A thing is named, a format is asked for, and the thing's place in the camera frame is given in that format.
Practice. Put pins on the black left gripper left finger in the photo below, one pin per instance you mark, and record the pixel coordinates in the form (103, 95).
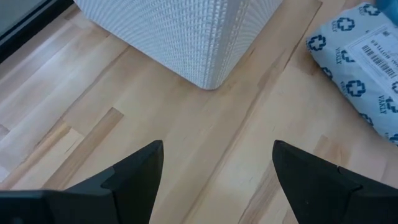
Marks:
(124, 193)

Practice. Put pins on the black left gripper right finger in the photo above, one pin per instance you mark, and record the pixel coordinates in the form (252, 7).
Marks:
(317, 193)

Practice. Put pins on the grey pouch with blue crosses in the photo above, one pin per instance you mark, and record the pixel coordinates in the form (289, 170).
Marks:
(357, 68)

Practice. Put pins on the white perforated plastic basket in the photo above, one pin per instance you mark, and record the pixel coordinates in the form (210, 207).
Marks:
(186, 37)

